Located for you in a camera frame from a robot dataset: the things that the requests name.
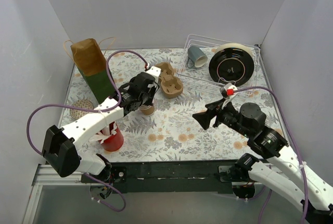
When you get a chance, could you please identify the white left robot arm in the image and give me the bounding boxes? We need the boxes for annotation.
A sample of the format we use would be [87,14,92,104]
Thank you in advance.
[42,67,161,182]

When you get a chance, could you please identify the brown and green paper bag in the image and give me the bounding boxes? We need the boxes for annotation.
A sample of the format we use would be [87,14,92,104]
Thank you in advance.
[63,38,116,103]

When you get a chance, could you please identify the grey ceramic mug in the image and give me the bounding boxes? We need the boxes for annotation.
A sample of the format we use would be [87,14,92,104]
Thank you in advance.
[187,46,208,69]

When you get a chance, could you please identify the small patterned bowl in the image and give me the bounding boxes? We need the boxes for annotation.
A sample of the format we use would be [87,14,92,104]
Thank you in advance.
[70,99,94,120]

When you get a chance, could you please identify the black plate with cream rim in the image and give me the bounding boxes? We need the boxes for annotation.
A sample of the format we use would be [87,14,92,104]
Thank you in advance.
[209,43,254,86]

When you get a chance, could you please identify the aluminium frame rail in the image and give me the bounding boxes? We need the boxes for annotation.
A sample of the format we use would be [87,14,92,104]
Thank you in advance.
[22,164,81,223]

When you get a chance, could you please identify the brown cardboard cup carrier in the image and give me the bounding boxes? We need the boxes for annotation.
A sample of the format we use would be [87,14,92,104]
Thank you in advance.
[155,62,184,99]

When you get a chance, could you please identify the white wire dish rack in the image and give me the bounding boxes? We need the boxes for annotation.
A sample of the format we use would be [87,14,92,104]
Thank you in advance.
[176,34,260,94]

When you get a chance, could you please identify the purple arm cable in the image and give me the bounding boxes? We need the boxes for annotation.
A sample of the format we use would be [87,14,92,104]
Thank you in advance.
[27,49,150,212]
[234,86,310,224]

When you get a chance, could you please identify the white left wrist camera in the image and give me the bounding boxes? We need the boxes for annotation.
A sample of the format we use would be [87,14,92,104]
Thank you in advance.
[145,65,161,78]

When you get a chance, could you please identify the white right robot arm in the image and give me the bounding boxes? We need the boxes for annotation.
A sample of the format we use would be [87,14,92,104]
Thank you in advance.
[193,99,332,223]

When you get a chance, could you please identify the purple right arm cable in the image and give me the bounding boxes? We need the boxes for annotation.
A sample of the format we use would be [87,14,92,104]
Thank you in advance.
[234,86,310,224]

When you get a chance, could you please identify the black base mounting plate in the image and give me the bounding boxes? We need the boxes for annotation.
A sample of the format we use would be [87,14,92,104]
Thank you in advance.
[80,160,261,195]

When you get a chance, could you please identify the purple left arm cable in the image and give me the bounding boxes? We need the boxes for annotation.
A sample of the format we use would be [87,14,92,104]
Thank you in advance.
[27,49,150,212]

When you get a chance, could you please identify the red cup with napkins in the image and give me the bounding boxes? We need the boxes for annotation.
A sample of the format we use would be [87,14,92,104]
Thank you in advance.
[90,122,124,152]

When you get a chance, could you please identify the stack of kraft paper cups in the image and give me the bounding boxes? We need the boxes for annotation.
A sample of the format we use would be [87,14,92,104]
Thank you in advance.
[139,103,155,116]

